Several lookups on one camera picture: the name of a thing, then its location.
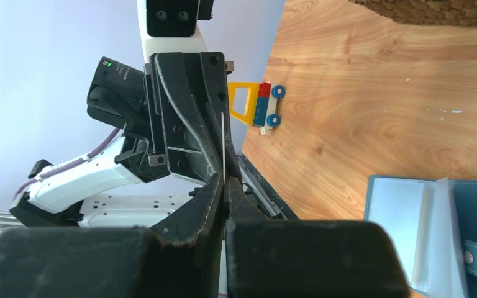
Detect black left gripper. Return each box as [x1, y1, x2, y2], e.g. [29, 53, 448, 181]
[115, 52, 242, 184]

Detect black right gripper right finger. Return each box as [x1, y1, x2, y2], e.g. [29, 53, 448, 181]
[224, 178, 411, 297]

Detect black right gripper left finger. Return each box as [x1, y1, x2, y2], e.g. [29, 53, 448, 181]
[0, 173, 224, 297]

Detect teal leather card holder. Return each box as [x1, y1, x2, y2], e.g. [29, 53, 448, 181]
[364, 175, 477, 297]

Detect gold card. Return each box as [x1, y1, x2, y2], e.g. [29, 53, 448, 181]
[219, 112, 227, 290]

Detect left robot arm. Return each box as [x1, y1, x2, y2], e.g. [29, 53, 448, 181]
[9, 52, 242, 227]

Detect yellow toy block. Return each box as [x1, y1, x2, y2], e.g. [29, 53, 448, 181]
[227, 82, 260, 126]

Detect blue toy block wheels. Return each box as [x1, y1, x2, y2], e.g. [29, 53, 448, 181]
[253, 84, 286, 135]

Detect red toy block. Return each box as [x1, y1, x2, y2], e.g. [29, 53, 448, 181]
[258, 82, 271, 98]

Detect brown woven divided basket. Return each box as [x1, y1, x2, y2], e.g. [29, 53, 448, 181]
[352, 0, 477, 27]

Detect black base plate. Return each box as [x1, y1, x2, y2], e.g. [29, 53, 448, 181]
[237, 155, 299, 220]

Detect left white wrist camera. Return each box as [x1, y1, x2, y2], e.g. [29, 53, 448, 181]
[137, 0, 214, 63]

